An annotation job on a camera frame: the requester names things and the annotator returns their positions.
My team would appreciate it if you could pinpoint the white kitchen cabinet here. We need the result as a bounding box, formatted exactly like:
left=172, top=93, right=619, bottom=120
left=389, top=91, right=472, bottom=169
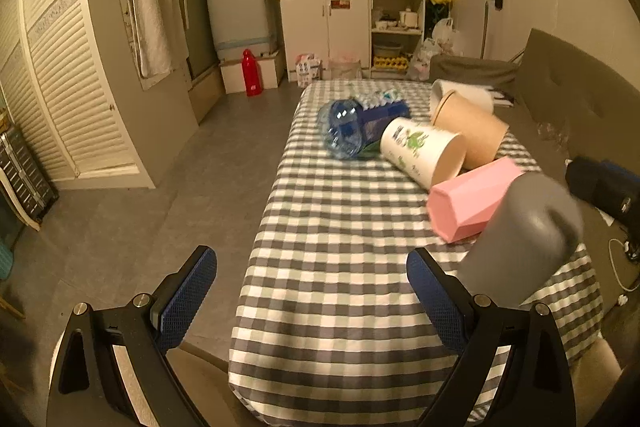
left=274, top=0, right=427, bottom=83

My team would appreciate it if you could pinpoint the red thermos flask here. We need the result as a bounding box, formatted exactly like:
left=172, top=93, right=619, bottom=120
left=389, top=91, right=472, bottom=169
left=241, top=49, right=264, bottom=96

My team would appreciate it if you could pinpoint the white cable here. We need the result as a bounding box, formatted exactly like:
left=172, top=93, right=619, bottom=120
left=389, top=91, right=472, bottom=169
left=607, top=237, right=640, bottom=294

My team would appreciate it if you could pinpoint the white cardboard box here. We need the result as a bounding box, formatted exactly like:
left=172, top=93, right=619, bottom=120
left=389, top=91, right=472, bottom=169
left=219, top=51, right=286, bottom=96

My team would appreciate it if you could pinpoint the grey checkered tablecloth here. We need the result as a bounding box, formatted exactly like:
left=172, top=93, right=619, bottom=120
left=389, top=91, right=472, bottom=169
left=227, top=79, right=606, bottom=426

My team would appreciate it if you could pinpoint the egg carton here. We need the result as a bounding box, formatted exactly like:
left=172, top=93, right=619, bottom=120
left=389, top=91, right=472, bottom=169
left=372, top=55, right=414, bottom=69

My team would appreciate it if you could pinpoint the clear plastic water bottle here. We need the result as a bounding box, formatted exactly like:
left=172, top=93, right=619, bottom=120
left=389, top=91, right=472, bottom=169
left=317, top=89, right=413, bottom=160

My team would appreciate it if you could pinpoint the black and blue bag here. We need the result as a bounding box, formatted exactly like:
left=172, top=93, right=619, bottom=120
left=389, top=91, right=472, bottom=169
left=565, top=157, right=640, bottom=226

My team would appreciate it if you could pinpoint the white louvred wardrobe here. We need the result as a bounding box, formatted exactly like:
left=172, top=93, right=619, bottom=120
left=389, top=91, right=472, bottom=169
left=0, top=0, right=201, bottom=190

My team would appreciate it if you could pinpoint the black and white booklet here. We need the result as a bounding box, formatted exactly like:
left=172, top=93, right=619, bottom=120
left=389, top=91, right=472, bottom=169
left=487, top=87, right=516, bottom=108

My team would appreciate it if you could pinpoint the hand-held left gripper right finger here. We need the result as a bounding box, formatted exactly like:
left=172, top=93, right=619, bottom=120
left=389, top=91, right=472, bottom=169
left=405, top=248, right=579, bottom=427

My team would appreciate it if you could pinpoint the white printed cup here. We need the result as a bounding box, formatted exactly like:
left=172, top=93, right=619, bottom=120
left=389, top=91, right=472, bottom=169
left=379, top=117, right=468, bottom=191

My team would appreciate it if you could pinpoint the beige paper cup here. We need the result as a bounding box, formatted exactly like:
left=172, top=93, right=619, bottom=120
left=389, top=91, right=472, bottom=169
left=431, top=90, right=511, bottom=170

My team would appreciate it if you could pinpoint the grey sofa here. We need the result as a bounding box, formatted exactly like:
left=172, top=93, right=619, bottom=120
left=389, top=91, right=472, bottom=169
left=429, top=28, right=640, bottom=358

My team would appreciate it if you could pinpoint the white plastic bag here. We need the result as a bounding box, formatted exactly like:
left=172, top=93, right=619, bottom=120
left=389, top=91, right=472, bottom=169
left=407, top=39, right=436, bottom=82
left=431, top=18, right=461, bottom=53

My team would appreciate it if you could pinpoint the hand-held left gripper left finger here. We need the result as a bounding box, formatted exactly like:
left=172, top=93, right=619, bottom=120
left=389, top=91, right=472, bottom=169
left=47, top=245, right=218, bottom=427

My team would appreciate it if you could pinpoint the pink faceted cup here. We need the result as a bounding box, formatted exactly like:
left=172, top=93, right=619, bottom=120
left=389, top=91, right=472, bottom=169
left=427, top=156, right=526, bottom=242

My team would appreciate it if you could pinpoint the white washing machine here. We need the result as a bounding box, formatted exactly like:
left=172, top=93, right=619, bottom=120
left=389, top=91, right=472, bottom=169
left=204, top=0, right=279, bottom=58

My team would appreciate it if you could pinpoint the grey cup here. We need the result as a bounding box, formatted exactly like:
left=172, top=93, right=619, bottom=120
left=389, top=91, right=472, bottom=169
left=457, top=172, right=585, bottom=309

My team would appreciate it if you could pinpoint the white printed carton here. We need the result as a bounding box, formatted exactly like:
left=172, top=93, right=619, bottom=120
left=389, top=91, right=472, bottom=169
left=295, top=53, right=322, bottom=88

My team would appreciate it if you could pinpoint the plain white cup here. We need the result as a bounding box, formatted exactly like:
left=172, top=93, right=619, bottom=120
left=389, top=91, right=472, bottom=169
left=430, top=79, right=496, bottom=116

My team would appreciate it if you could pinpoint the grey drawer cabinet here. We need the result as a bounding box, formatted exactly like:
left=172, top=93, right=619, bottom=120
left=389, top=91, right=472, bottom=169
left=0, top=127, right=60, bottom=228

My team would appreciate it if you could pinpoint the clear plastic bin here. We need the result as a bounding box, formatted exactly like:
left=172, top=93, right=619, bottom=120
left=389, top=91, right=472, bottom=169
left=327, top=52, right=364, bottom=82

